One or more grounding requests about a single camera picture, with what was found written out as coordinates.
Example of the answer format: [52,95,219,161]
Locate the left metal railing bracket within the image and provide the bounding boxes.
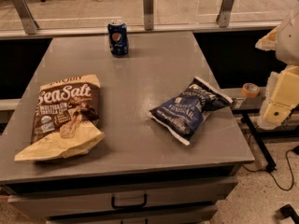
[11,0,39,35]

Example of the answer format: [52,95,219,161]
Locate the blue pepsi can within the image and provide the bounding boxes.
[107,21,129,56]

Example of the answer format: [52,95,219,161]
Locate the brown sea salt chip bag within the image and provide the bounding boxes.
[14,75,105,161]

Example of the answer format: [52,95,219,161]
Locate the blue chip bag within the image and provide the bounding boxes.
[149,77,233,146]

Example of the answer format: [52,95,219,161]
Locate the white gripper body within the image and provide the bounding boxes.
[276,5,299,65]

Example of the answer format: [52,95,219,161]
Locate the orange tape roll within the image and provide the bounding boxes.
[241,83,260,98]

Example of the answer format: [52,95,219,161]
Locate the black table leg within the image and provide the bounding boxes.
[241,111,277,173]

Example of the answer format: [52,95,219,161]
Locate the black object on floor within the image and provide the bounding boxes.
[279,204,299,224]

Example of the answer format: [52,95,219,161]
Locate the grey drawer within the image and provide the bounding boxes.
[46,204,218,224]
[8,176,237,217]

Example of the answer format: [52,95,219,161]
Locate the middle metal railing bracket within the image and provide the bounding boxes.
[143,0,154,30]

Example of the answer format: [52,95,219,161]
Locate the grey upper drawer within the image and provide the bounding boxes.
[8,176,237,217]

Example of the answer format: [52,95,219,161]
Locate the black floor cable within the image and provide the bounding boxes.
[242,147,299,192]

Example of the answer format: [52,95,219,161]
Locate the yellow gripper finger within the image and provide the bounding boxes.
[257,65,299,130]
[255,26,278,51]

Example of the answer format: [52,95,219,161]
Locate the right metal railing bracket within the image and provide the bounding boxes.
[216,0,235,28]

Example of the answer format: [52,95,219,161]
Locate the grey lower drawer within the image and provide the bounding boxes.
[46,204,218,224]

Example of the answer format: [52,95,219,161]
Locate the metal railing bracket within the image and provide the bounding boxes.
[143,0,154,30]
[11,0,39,35]
[216,0,235,28]

